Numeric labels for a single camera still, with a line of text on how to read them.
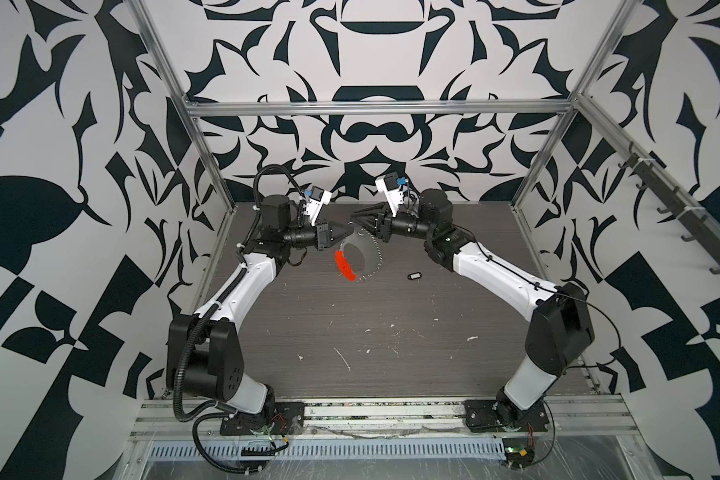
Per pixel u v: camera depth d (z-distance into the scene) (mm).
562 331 462
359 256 793
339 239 731
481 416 743
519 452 711
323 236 686
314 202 700
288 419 739
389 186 648
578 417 762
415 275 991
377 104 936
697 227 546
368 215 682
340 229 730
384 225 658
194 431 663
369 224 713
